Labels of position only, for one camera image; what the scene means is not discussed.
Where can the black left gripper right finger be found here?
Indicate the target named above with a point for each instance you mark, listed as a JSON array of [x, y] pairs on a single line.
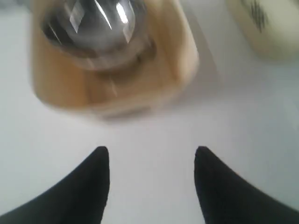
[[226, 198]]

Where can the steel bowl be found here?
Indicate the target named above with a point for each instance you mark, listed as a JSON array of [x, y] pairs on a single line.
[[99, 34]]

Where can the cream bin with triangle mark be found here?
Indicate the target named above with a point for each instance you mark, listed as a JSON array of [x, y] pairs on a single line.
[[271, 27]]

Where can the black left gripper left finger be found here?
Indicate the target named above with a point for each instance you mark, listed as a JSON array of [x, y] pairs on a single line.
[[79, 198]]

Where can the cream bin with circle mark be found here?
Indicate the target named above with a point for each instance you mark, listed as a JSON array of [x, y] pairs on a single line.
[[152, 78]]

